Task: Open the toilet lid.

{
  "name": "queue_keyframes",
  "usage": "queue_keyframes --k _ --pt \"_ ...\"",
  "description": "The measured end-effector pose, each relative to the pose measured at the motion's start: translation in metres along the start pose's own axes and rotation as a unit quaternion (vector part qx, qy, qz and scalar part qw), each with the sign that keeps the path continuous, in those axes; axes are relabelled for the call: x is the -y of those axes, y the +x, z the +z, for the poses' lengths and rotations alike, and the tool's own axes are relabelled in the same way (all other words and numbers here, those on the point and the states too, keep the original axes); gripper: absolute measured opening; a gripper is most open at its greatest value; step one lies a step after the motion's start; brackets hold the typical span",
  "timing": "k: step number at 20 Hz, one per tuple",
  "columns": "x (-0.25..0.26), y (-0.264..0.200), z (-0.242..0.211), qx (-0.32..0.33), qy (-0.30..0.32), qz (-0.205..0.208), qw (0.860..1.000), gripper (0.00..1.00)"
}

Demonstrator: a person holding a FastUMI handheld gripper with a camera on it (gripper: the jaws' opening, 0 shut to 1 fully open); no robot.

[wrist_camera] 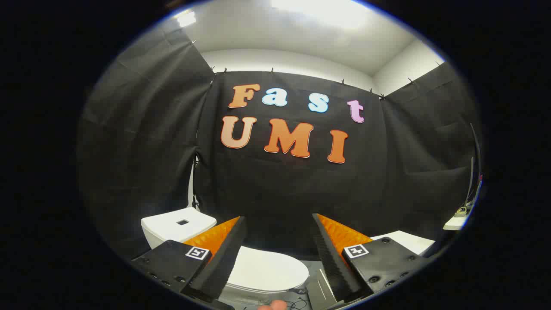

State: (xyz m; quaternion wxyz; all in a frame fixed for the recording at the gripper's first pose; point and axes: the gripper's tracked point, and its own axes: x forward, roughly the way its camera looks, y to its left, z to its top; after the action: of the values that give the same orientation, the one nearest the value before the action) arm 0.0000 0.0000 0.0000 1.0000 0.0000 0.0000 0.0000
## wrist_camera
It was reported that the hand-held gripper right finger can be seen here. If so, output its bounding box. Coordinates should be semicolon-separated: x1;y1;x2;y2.
312;213;431;304

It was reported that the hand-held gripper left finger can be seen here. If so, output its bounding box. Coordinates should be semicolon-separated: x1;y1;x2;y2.
131;216;248;309

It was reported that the white toilet lid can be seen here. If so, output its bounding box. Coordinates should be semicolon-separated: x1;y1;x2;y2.
227;246;310;294

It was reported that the white toilet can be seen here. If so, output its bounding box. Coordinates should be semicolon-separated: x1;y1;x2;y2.
141;207;310;304

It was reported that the white plastic drawer unit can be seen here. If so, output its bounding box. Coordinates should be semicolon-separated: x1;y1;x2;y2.
371;230;436;257

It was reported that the white ledge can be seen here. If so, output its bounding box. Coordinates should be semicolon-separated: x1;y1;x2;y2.
443;214;471;231

